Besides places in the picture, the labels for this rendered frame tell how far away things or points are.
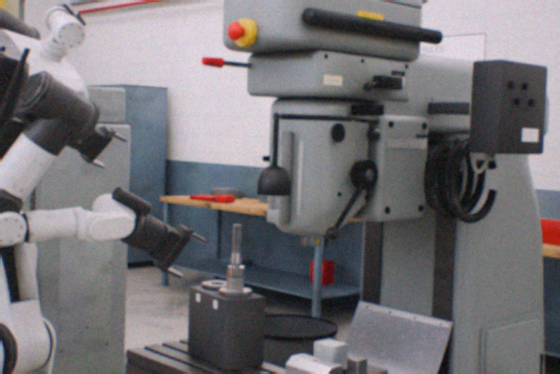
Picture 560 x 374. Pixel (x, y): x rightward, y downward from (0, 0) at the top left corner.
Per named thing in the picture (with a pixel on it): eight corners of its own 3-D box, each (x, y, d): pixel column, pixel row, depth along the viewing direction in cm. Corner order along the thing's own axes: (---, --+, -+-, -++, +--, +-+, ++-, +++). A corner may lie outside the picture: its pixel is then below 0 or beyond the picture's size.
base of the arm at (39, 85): (24, 117, 172) (52, 70, 174) (0, 110, 182) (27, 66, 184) (81, 153, 181) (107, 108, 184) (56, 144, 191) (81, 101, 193)
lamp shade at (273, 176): (253, 194, 175) (254, 165, 174) (260, 192, 182) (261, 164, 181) (287, 196, 173) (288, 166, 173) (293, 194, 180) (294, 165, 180)
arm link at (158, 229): (167, 278, 208) (130, 259, 200) (153, 260, 215) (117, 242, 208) (197, 236, 207) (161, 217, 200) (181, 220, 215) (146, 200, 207)
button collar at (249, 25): (250, 45, 180) (251, 17, 179) (232, 46, 184) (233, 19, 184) (257, 46, 181) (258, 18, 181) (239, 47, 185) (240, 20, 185)
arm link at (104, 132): (92, 170, 249) (61, 156, 240) (80, 152, 255) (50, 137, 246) (119, 139, 247) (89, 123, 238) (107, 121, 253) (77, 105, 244)
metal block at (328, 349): (332, 372, 193) (333, 347, 192) (313, 367, 197) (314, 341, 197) (347, 369, 196) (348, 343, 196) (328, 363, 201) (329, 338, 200)
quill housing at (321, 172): (316, 239, 187) (321, 96, 185) (255, 230, 202) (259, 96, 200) (372, 235, 200) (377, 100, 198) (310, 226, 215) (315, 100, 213)
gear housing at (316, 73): (317, 94, 181) (318, 48, 181) (243, 95, 199) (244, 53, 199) (413, 102, 204) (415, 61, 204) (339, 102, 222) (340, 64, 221)
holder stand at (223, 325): (224, 371, 220) (226, 295, 219) (186, 351, 239) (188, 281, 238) (263, 365, 227) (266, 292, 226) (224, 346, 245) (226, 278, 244)
